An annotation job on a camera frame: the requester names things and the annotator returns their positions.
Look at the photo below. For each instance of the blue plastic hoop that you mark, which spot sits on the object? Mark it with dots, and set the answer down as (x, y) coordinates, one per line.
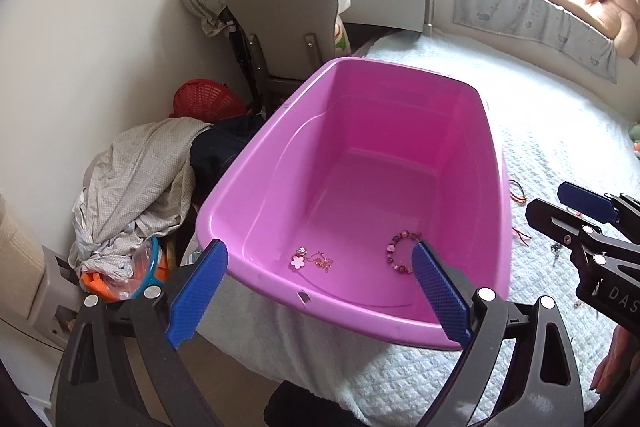
(152, 264)

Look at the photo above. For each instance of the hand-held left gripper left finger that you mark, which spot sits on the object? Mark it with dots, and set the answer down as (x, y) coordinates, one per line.
(197, 292)

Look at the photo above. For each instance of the colourful printed bag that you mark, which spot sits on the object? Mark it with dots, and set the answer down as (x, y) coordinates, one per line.
(341, 37)

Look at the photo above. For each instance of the white quilted bed blanket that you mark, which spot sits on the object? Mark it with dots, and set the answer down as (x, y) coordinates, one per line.
(550, 107)

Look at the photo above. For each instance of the pink plastic tub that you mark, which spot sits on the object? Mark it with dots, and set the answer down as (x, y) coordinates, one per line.
(350, 167)

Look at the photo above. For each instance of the dark blue cloth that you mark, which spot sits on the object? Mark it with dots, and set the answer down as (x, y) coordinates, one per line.
(225, 152)

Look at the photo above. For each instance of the beige plush toy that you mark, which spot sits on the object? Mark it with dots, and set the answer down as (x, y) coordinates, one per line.
(610, 7)

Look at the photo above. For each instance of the grey white nightstand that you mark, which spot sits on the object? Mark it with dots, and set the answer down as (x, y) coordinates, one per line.
(385, 2)

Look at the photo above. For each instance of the pile of checked bedsheet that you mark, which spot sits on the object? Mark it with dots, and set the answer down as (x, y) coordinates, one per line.
(135, 187)

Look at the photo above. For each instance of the light blue bed bumper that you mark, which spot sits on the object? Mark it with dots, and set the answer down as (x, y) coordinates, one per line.
(525, 14)

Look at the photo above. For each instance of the grey chair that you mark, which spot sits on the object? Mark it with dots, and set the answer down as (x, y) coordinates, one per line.
(280, 17)

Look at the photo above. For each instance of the black cloth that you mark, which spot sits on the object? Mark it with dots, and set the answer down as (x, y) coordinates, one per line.
(305, 409)

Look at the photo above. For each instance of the person's right hand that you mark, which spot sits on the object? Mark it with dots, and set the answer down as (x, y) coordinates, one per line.
(615, 367)

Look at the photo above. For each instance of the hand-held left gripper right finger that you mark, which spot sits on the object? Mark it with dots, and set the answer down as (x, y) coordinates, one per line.
(440, 292)

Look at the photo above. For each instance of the orange toy in plastic bag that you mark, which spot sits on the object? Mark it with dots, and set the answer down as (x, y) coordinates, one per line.
(100, 284)

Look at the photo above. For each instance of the small plush toys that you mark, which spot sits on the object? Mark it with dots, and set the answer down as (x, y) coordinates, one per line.
(635, 137)

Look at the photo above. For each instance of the red plastic basket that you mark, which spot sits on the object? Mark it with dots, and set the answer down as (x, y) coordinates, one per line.
(205, 99)

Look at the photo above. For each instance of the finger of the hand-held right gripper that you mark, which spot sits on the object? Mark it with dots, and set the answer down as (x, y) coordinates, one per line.
(585, 202)
(550, 214)

